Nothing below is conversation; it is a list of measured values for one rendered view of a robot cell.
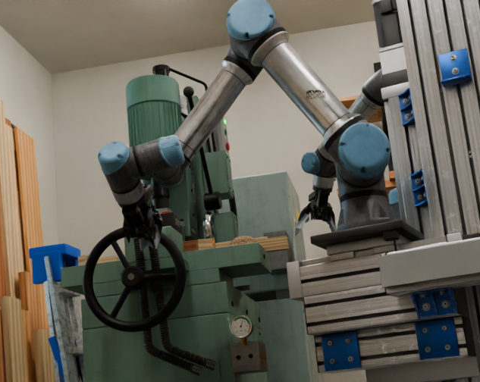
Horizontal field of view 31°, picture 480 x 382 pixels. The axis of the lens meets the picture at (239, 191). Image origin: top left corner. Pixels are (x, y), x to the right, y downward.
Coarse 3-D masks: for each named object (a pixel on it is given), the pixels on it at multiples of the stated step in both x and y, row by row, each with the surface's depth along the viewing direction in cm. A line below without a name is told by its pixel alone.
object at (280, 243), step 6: (258, 240) 260; (264, 240) 260; (270, 240) 260; (276, 240) 259; (282, 240) 259; (216, 246) 262; (222, 246) 262; (264, 246) 259; (270, 246) 259; (276, 246) 259; (282, 246) 258; (288, 246) 258
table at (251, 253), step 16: (192, 256) 247; (208, 256) 246; (224, 256) 245; (240, 256) 244; (256, 256) 243; (64, 272) 253; (80, 272) 252; (96, 272) 251; (112, 272) 250; (224, 272) 253; (240, 272) 255; (256, 272) 258; (64, 288) 253; (80, 288) 256
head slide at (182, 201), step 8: (184, 176) 280; (184, 184) 279; (176, 192) 279; (184, 192) 278; (192, 192) 285; (168, 200) 279; (176, 200) 278; (184, 200) 278; (192, 200) 284; (176, 208) 278; (184, 208) 277; (192, 208) 282; (184, 216) 276; (192, 216) 280; (192, 224) 278; (184, 232) 275; (192, 232) 277
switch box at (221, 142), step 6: (222, 120) 304; (222, 126) 303; (216, 132) 301; (222, 132) 302; (210, 138) 301; (216, 138) 301; (222, 138) 301; (210, 144) 301; (216, 144) 300; (222, 144) 300; (216, 150) 300; (222, 150) 299
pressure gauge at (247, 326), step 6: (234, 318) 234; (240, 318) 233; (246, 318) 233; (234, 324) 233; (240, 324) 233; (246, 324) 233; (252, 324) 232; (234, 330) 233; (240, 330) 233; (246, 330) 232; (252, 330) 234; (234, 336) 232; (240, 336) 232; (246, 336) 232; (246, 342) 234
